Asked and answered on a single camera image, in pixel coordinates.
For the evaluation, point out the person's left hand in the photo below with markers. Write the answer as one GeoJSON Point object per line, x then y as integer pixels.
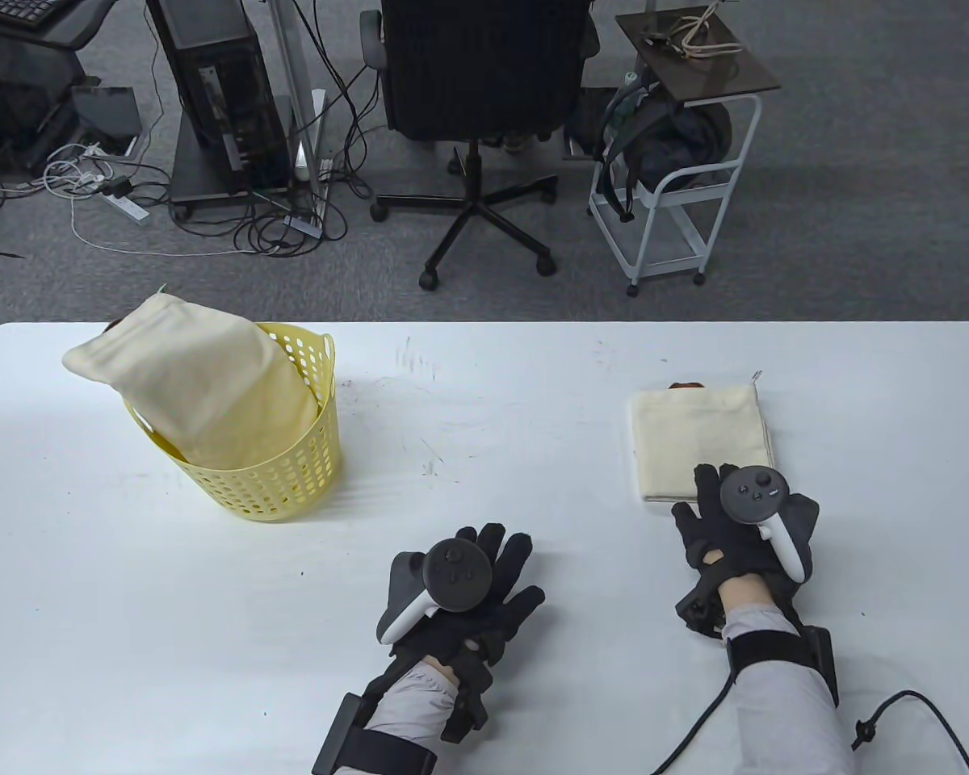
{"type": "Point", "coordinates": [509, 613]}

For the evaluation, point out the person's right hand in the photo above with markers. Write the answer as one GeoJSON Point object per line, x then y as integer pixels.
{"type": "Point", "coordinates": [723, 553]}

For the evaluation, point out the grey white handheld controller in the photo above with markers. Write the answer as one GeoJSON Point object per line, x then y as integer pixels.
{"type": "Point", "coordinates": [456, 573]}
{"type": "Point", "coordinates": [755, 492]}

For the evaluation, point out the flower print canvas bag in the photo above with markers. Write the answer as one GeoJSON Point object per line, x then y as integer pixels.
{"type": "Point", "coordinates": [694, 436]}

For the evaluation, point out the cream canvas bag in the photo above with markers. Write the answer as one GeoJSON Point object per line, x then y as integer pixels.
{"type": "Point", "coordinates": [210, 387]}

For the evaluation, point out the person's right forearm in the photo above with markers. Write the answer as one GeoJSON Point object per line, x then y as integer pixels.
{"type": "Point", "coordinates": [783, 710]}

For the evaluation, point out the person's left forearm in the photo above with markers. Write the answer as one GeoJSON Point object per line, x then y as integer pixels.
{"type": "Point", "coordinates": [412, 702]}

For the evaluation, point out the black armband sensor pack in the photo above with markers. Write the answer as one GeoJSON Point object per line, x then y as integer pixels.
{"type": "Point", "coordinates": [775, 650]}
{"type": "Point", "coordinates": [379, 751]}

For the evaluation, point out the yellow perforated plastic basket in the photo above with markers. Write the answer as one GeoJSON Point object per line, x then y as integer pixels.
{"type": "Point", "coordinates": [291, 484]}

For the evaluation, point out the white rolling cart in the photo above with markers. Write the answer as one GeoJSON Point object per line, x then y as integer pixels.
{"type": "Point", "coordinates": [664, 242]}

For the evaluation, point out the black backpack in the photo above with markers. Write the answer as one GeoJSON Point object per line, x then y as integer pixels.
{"type": "Point", "coordinates": [678, 137]}

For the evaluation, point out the grey power strip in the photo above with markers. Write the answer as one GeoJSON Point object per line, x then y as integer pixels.
{"type": "Point", "coordinates": [305, 226]}

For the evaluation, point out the dark brown board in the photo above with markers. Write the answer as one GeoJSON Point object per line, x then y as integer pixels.
{"type": "Point", "coordinates": [719, 77]}

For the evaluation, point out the grey metal stand base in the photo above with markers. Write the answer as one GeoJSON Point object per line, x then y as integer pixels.
{"type": "Point", "coordinates": [194, 173]}

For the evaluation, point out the black office chair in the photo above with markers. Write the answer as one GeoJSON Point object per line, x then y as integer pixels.
{"type": "Point", "coordinates": [484, 64]}

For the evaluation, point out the white power strip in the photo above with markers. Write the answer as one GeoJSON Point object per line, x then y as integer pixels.
{"type": "Point", "coordinates": [129, 208]}

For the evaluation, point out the grey metal desk leg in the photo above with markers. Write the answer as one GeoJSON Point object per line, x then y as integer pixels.
{"type": "Point", "coordinates": [291, 64]}

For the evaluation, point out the black computer tower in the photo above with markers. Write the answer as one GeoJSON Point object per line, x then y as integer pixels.
{"type": "Point", "coordinates": [210, 56]}

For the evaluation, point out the black laptop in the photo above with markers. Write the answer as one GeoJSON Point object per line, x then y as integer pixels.
{"type": "Point", "coordinates": [109, 109]}

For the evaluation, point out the dark mesh chair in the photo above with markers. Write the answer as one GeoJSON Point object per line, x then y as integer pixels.
{"type": "Point", "coordinates": [8, 105]}

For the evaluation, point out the black desk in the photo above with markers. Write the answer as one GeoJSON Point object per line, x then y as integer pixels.
{"type": "Point", "coordinates": [81, 20]}

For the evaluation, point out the black keyboard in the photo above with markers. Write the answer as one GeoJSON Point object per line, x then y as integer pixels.
{"type": "Point", "coordinates": [16, 10]}

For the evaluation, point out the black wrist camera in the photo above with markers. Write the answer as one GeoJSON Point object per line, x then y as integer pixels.
{"type": "Point", "coordinates": [464, 702]}
{"type": "Point", "coordinates": [698, 613]}

